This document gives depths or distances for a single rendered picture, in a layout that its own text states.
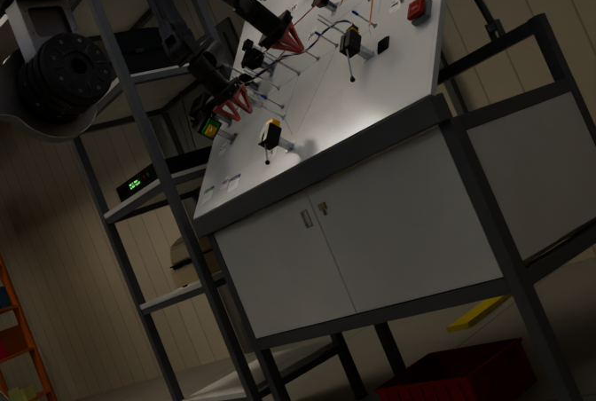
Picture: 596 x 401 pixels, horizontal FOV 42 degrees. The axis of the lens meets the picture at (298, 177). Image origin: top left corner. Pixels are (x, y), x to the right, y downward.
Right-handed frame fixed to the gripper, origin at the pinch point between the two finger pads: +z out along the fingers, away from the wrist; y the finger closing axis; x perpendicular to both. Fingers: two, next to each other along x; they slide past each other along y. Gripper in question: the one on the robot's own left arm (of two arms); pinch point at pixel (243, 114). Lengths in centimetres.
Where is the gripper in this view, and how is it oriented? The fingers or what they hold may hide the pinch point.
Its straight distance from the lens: 213.3
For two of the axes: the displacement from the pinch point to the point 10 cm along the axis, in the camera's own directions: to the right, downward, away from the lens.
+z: 6.5, 6.9, 3.1
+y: -6.7, 3.2, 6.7
